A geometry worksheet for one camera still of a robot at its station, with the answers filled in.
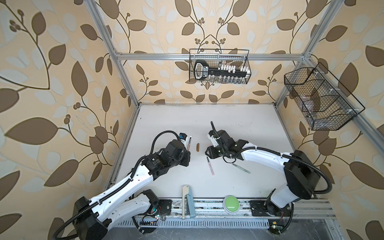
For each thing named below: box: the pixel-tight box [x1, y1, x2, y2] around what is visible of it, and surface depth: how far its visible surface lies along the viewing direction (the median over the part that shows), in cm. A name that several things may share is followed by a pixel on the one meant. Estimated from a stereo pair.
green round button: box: [222, 195, 240, 215], surface depth 75 cm
